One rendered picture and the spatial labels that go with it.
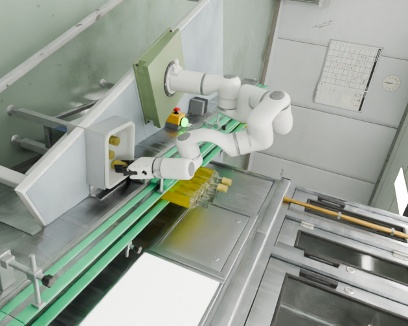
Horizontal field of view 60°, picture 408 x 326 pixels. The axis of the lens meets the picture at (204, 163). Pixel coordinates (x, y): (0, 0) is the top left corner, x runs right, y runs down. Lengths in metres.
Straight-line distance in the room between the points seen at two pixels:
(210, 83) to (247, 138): 0.37
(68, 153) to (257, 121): 0.63
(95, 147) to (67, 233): 0.30
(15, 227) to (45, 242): 0.45
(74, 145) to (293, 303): 0.95
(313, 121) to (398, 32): 2.08
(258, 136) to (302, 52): 6.03
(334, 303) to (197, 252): 0.54
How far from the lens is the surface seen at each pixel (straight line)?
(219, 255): 1.44
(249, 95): 1.40
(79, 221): 1.27
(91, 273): 1.21
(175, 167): 1.19
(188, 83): 1.52
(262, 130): 1.18
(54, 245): 1.19
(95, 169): 1.31
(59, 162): 1.22
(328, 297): 1.49
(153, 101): 1.49
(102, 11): 2.17
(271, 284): 1.44
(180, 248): 1.45
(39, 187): 1.19
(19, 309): 1.07
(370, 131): 7.42
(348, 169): 7.70
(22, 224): 1.66
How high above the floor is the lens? 1.51
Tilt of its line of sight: 17 degrees down
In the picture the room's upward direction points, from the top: 107 degrees clockwise
